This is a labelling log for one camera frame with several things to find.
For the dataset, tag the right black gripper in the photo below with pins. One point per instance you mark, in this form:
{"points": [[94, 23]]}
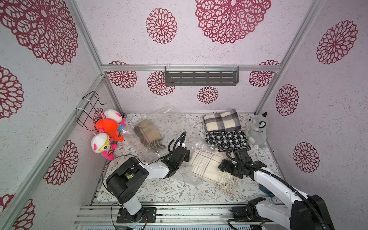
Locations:
{"points": [[230, 167]]}

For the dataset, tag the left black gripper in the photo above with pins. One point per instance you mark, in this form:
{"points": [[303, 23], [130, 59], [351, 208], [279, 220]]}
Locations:
{"points": [[187, 156]]}

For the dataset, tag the clear plastic vacuum bag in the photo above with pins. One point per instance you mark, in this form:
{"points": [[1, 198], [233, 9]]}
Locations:
{"points": [[177, 129]]}

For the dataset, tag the cream fringed scarf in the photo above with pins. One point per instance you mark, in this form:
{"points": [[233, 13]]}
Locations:
{"points": [[205, 166]]}

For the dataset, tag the black white houndstooth scarf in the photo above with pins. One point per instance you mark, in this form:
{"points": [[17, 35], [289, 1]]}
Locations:
{"points": [[225, 140]]}

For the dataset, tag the brown beige scarf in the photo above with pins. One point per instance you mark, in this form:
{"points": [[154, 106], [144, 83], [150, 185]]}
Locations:
{"points": [[149, 135]]}

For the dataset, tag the grey cream plaid scarf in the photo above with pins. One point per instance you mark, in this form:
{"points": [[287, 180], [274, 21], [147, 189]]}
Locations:
{"points": [[227, 121]]}

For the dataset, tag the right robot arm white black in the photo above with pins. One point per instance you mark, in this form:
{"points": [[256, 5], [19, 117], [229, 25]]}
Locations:
{"points": [[298, 210]]}

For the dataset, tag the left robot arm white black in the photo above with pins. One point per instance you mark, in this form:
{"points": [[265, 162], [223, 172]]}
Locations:
{"points": [[126, 180]]}

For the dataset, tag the teal alarm clock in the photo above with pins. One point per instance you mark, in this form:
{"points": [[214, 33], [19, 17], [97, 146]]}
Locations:
{"points": [[265, 190]]}

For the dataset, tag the grey plush toy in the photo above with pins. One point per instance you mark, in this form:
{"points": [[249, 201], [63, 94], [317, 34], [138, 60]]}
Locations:
{"points": [[256, 130]]}

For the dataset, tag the red octopus plush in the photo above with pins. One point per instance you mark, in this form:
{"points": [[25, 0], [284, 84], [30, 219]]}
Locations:
{"points": [[110, 127]]}

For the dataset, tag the white pink plush top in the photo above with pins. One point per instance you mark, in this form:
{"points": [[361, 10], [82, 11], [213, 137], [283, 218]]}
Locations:
{"points": [[114, 115]]}

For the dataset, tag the white plush with yellow glasses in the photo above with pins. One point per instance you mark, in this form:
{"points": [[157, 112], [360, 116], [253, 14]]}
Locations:
{"points": [[102, 144]]}

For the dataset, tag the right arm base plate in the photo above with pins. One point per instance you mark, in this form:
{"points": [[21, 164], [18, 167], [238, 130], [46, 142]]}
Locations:
{"points": [[247, 213]]}

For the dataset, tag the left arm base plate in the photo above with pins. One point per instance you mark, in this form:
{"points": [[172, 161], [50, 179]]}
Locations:
{"points": [[144, 215]]}

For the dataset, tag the grey metal wall shelf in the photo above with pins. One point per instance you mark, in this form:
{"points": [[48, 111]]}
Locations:
{"points": [[201, 78]]}

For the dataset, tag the black wire basket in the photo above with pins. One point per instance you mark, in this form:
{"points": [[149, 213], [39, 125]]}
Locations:
{"points": [[84, 114]]}

